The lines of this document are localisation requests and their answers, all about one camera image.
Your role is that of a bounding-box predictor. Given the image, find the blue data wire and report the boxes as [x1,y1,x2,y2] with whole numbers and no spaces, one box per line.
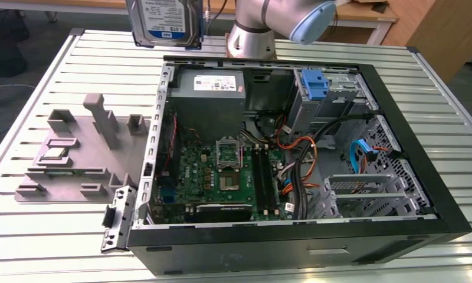
[350,140,379,177]

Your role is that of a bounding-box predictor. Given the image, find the red orange power wire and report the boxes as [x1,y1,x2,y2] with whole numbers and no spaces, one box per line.
[360,146,404,176]

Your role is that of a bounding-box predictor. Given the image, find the hard disk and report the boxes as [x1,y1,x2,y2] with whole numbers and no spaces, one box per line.
[125,0,204,51]

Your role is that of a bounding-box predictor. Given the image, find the grey metal disk bay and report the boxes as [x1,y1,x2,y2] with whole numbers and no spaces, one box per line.
[324,173,430,219]

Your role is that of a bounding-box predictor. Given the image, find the metal socket cover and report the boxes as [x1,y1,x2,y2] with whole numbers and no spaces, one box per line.
[215,137,244,173]

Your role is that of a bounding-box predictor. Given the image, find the black RAM slot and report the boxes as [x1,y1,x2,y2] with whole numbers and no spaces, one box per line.
[251,143,267,216]
[261,143,281,216]

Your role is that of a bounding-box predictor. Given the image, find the CPU socket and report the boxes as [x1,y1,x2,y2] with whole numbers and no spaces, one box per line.
[219,170,247,192]

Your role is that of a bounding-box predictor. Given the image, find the green motherboard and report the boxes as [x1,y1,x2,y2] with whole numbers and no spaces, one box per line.
[149,141,296,222]

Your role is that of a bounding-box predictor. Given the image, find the grey power supply unit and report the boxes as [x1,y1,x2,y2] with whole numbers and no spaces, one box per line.
[167,69,248,145]

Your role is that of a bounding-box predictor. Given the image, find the black graphics card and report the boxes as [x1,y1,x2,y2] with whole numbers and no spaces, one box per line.
[184,202,255,223]

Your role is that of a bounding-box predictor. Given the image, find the blue plastic drive latch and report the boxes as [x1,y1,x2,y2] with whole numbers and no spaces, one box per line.
[300,70,330,101]

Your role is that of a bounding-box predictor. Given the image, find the grey metal drive cage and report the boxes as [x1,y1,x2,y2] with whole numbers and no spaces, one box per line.
[291,67,379,139]

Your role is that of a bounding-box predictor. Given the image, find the grey parts rack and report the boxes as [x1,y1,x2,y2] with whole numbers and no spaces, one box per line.
[13,93,152,204]

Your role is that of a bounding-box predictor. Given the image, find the black open PC case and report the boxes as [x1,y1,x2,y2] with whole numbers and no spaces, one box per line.
[125,54,472,277]

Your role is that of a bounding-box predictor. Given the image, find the green RAM stick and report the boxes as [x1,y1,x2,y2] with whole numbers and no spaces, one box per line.
[47,169,85,177]

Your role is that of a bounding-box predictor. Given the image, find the silver CPU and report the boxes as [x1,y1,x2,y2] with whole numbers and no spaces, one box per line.
[41,147,71,160]

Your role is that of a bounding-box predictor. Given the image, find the brown cardboard box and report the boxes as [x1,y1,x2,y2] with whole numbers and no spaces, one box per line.
[352,0,392,14]

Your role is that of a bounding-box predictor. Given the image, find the wooden cabinet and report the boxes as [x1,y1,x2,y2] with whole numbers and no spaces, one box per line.
[386,0,472,83]

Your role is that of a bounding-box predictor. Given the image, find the yellow black power wires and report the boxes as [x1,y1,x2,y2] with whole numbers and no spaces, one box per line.
[239,128,272,145]

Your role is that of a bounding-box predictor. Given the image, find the grey white wire bundle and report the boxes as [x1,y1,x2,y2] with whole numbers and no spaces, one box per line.
[275,162,300,181]

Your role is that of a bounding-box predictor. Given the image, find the orange wire bundle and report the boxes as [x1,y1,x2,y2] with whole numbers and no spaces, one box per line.
[275,135,322,197]

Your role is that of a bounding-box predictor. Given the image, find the black cable bundle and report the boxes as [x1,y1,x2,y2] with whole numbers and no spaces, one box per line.
[291,113,379,221]

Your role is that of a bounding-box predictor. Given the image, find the grey slot retainer bracket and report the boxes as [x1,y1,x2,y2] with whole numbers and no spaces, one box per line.
[100,184,139,254]

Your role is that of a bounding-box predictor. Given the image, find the thin black hanging cable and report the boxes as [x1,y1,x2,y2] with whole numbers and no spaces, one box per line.
[203,0,228,35]

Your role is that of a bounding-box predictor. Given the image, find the wooden desk white frame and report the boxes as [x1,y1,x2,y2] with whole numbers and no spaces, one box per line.
[0,0,400,45]

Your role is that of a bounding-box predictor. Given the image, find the pale floor cable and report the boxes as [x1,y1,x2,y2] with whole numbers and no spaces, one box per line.
[0,83,36,93]

